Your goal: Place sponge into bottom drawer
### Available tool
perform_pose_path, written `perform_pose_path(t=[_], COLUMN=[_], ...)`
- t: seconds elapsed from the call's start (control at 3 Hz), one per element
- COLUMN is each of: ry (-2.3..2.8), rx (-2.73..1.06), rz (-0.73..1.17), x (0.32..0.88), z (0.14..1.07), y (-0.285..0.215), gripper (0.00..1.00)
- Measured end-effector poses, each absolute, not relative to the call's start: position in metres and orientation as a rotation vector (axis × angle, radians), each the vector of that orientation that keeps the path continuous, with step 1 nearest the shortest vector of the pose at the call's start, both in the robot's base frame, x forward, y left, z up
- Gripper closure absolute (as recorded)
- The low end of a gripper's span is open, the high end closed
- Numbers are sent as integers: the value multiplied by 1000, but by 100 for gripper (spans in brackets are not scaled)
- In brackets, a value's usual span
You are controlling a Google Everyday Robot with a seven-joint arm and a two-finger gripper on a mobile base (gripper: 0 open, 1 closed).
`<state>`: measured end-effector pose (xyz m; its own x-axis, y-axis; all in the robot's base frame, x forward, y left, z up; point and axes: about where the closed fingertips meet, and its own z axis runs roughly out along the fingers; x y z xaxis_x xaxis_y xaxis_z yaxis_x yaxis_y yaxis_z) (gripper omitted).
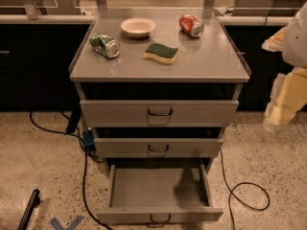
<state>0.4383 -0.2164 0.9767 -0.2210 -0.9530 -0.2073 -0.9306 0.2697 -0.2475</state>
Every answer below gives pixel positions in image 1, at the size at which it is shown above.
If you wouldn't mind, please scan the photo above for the yellow taped gripper finger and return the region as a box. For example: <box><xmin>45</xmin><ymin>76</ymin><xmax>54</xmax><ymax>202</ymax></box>
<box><xmin>263</xmin><ymin>67</ymin><xmax>307</xmax><ymax>132</ymax></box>

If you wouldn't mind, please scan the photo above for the green and yellow sponge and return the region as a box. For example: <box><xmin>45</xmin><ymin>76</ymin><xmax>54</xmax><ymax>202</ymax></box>
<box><xmin>144</xmin><ymin>43</ymin><xmax>178</xmax><ymax>64</ymax></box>

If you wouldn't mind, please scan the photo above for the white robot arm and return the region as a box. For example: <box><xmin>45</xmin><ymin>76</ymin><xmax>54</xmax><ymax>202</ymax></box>
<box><xmin>262</xmin><ymin>3</ymin><xmax>307</xmax><ymax>132</ymax></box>

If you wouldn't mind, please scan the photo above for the grey metal drawer cabinet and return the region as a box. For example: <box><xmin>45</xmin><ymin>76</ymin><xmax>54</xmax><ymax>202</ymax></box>
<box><xmin>68</xmin><ymin>7</ymin><xmax>252</xmax><ymax>173</ymax></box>

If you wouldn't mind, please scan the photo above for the grey bottom drawer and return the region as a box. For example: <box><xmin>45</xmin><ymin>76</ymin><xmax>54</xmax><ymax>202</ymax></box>
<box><xmin>96</xmin><ymin>159</ymin><xmax>223</xmax><ymax>224</ymax></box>

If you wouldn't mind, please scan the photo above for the grey drawer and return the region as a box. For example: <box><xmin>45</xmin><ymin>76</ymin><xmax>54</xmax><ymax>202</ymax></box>
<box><xmin>80</xmin><ymin>100</ymin><xmax>238</xmax><ymax>127</ymax></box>
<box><xmin>96</xmin><ymin>159</ymin><xmax>223</xmax><ymax>224</ymax></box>
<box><xmin>94</xmin><ymin>138</ymin><xmax>223</xmax><ymax>158</ymax></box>

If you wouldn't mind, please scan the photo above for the grey middle drawer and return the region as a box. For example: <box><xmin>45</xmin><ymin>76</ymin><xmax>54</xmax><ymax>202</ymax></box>
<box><xmin>94</xmin><ymin>138</ymin><xmax>223</xmax><ymax>158</ymax></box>

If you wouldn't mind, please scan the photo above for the grey top drawer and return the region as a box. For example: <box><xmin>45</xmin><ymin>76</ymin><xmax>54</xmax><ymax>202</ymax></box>
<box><xmin>80</xmin><ymin>100</ymin><xmax>238</xmax><ymax>127</ymax></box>

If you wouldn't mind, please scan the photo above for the red soda can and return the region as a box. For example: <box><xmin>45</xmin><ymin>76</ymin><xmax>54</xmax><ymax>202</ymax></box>
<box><xmin>179</xmin><ymin>14</ymin><xmax>204</xmax><ymax>38</ymax></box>

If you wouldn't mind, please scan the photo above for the white bowl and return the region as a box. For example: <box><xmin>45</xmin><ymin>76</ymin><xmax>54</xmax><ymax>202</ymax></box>
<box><xmin>121</xmin><ymin>17</ymin><xmax>156</xmax><ymax>38</ymax></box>

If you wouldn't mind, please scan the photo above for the green soda can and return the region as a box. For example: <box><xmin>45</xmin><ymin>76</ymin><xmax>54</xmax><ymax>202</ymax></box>
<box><xmin>89</xmin><ymin>33</ymin><xmax>120</xmax><ymax>59</ymax></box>

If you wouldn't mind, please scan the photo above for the blue power adapter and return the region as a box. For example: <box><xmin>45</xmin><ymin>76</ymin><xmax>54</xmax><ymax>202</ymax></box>
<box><xmin>83</xmin><ymin>129</ymin><xmax>95</xmax><ymax>151</ymax></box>

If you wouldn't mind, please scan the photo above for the dark counter with light top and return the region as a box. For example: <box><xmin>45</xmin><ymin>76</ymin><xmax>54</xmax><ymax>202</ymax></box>
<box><xmin>0</xmin><ymin>23</ymin><xmax>293</xmax><ymax>111</ymax></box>

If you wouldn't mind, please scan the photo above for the black bar on floor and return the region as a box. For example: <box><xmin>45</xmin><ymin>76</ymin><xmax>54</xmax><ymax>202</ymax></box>
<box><xmin>17</xmin><ymin>189</ymin><xmax>40</xmax><ymax>230</ymax></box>

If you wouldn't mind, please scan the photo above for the black floor cable right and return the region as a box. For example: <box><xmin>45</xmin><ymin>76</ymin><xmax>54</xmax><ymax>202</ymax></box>
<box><xmin>219</xmin><ymin>149</ymin><xmax>272</xmax><ymax>230</ymax></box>

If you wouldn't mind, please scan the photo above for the black floor cable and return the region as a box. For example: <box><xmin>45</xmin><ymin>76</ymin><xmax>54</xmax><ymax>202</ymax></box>
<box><xmin>29</xmin><ymin>110</ymin><xmax>113</xmax><ymax>230</ymax></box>
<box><xmin>219</xmin><ymin>149</ymin><xmax>272</xmax><ymax>230</ymax></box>

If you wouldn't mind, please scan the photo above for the black floor cable left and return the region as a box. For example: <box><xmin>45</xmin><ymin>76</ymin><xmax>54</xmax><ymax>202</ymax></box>
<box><xmin>29</xmin><ymin>110</ymin><xmax>113</xmax><ymax>230</ymax></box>

